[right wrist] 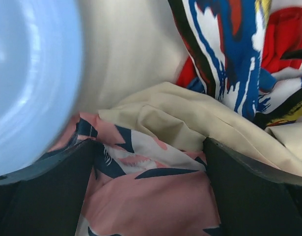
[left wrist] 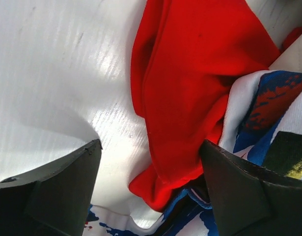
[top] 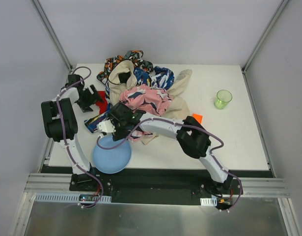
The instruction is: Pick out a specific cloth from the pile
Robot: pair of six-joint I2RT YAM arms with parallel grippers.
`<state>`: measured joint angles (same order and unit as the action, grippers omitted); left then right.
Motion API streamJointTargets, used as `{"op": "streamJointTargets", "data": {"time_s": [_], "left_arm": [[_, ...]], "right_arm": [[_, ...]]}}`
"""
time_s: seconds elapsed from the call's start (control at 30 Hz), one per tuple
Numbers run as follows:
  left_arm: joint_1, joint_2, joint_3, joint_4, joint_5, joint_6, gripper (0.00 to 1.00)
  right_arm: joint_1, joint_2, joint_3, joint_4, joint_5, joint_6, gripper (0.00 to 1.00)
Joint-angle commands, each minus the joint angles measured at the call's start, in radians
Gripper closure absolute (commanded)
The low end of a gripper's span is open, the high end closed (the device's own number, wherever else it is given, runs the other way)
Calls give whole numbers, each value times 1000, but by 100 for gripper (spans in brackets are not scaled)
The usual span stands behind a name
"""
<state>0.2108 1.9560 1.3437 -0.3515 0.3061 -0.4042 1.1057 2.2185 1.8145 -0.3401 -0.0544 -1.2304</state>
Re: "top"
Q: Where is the red cloth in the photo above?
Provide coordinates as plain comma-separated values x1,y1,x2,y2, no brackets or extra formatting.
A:
95,91,108,115

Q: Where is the pink patterned cloth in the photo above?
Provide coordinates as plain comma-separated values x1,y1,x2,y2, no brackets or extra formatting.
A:
118,85,175,142

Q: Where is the beige cloth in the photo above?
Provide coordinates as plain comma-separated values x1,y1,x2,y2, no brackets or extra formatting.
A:
108,59,192,146

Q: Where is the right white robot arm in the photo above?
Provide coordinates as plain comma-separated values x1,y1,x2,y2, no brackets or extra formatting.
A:
97,103,234,190

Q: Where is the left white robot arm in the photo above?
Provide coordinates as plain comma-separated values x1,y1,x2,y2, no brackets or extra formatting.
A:
41,74,103,175

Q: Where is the orange black patterned cloth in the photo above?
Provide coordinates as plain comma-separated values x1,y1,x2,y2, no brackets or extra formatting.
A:
96,50,154,85

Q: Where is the blue plastic plate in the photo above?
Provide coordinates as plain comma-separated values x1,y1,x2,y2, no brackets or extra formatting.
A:
92,135,132,174

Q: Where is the orange cube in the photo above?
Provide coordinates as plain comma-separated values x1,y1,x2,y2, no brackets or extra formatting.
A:
192,113,203,124

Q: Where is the green plastic cup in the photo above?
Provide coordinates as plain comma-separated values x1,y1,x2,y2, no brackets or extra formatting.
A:
214,89,233,110

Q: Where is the left aluminium frame post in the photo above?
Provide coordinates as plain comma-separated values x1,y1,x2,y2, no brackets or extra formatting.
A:
30,0,73,72

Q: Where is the aluminium frame post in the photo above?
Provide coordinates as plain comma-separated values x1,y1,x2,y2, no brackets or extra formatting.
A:
241,0,293,74
30,0,73,72

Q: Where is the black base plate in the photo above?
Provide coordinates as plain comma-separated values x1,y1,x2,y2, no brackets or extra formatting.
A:
69,169,243,206

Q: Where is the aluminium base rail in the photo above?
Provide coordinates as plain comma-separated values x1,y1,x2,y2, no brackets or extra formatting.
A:
25,173,290,198

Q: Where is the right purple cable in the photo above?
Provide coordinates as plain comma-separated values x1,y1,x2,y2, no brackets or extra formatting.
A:
95,117,244,214

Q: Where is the left white cable duct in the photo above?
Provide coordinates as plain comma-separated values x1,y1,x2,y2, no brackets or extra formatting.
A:
35,193,111,204

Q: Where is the white cable duct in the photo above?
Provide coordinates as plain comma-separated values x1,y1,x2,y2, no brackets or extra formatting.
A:
200,197,218,207
35,193,111,204

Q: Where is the right white cable duct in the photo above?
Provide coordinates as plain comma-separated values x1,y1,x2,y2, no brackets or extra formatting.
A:
200,197,218,207

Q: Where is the right aluminium frame post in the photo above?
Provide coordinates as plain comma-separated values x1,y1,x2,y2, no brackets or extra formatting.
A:
241,0,293,74

